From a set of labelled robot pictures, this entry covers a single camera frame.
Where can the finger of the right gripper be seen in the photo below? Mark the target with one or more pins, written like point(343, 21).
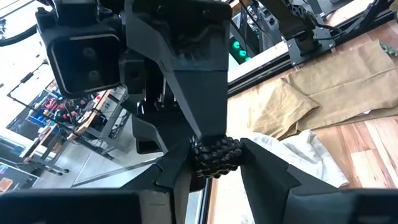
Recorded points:
point(199, 87)
point(149, 138)

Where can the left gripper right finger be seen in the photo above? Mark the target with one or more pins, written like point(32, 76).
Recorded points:
point(267, 180)

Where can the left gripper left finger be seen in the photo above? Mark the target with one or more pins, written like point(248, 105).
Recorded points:
point(168, 186)

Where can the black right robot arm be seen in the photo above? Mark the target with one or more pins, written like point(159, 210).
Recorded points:
point(292, 18)

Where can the white checked kitchen towel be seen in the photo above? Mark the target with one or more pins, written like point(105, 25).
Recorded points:
point(311, 155)

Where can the wooden top workbench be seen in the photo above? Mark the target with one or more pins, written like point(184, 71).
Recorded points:
point(90, 115)

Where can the brown cloth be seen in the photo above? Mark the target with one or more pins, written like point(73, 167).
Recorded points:
point(342, 90)

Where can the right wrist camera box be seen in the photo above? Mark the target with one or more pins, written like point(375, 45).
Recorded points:
point(84, 62)

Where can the black metal table frame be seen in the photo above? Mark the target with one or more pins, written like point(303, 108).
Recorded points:
point(264, 74)

